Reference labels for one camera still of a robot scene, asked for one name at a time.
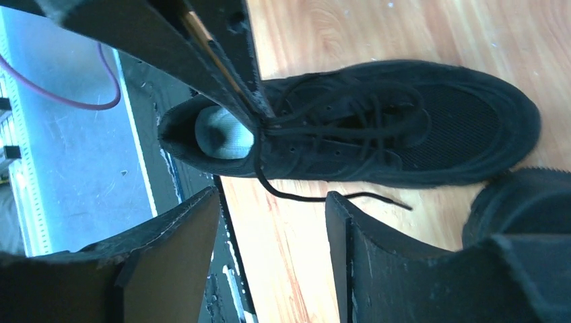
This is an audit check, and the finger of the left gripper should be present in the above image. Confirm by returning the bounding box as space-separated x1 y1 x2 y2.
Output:
1 0 261 130
178 1 275 118

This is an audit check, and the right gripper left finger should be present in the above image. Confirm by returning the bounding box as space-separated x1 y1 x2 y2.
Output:
1 187 221 322

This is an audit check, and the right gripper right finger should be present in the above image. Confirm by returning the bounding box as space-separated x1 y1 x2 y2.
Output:
325 192 570 322

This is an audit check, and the black sneaker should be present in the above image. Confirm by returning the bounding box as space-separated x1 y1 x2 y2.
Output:
158 60 541 188
462 167 570 248

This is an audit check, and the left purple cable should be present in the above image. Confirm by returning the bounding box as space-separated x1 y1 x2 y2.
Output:
0 42 122 112

